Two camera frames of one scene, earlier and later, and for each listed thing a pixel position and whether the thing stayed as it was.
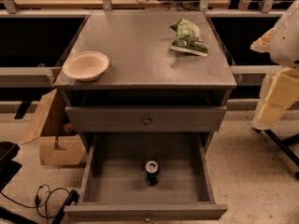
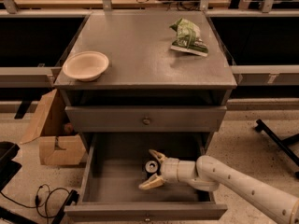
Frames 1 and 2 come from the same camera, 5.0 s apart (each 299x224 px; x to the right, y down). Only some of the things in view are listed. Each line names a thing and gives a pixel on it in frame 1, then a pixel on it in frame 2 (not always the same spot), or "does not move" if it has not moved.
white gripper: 286,46 -> 169,169
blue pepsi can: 151,175 does not move
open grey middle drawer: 147,176 does not move
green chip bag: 188,37 does not move
